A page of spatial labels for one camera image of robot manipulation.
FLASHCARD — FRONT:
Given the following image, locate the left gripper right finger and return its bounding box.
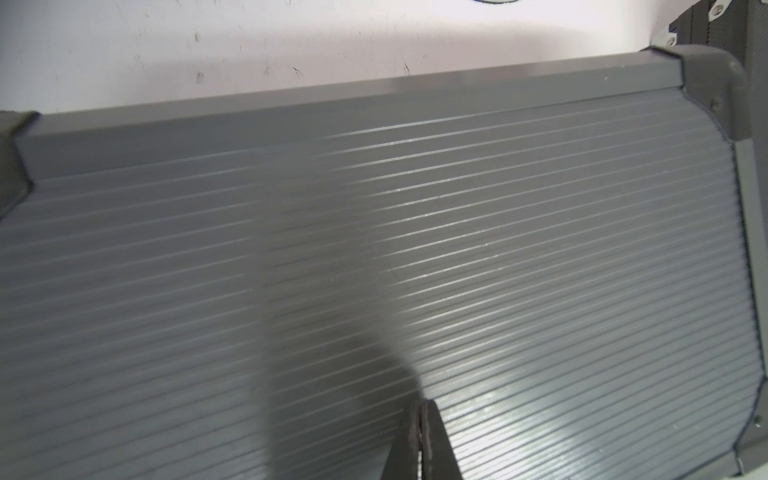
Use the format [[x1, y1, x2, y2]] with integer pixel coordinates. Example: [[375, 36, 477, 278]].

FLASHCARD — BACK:
[[420, 400, 463, 480]]

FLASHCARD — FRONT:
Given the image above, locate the black poker case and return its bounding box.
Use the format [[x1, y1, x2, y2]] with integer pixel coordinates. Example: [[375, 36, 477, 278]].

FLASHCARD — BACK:
[[1, 45, 767, 479], [651, 0, 767, 69]]

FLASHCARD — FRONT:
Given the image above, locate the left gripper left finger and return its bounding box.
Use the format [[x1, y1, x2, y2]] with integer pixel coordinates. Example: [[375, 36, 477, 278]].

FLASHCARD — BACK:
[[380, 398, 421, 480]]

